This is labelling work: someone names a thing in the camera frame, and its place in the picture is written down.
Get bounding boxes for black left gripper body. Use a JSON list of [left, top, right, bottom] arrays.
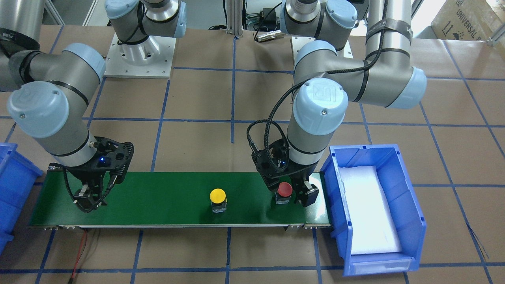
[[251, 139, 317, 193]]

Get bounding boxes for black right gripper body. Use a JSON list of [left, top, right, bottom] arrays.
[[65, 136, 134, 206]]

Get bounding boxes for red push button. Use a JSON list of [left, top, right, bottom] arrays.
[[275, 182, 293, 205]]

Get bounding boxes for yellow push button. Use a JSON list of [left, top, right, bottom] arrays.
[[209, 188, 227, 213]]

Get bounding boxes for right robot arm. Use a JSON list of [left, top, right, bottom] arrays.
[[1, 0, 187, 213]]

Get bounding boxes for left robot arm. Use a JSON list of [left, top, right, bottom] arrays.
[[246, 0, 427, 207]]

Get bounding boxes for blue bin with buttons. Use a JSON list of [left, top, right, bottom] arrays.
[[321, 144, 427, 277]]

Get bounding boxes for green conveyor belt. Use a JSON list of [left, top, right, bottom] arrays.
[[28, 170, 331, 229]]

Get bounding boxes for blue empty bin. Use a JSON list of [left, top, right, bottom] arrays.
[[0, 143, 43, 252]]

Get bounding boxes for white foam pad source bin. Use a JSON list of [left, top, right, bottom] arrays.
[[339, 166, 402, 255]]

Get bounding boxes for black power adapter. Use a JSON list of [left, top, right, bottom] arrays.
[[258, 8, 277, 26]]

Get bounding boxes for cardboard box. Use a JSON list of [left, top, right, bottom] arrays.
[[431, 0, 505, 40]]

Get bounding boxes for red black motor wires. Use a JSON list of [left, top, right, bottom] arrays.
[[71, 229, 101, 279]]

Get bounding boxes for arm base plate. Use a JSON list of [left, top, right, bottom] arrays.
[[104, 35, 176, 79], [292, 36, 364, 90]]

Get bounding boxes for aluminium profile post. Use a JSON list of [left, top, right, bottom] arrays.
[[225, 0, 245, 38]]

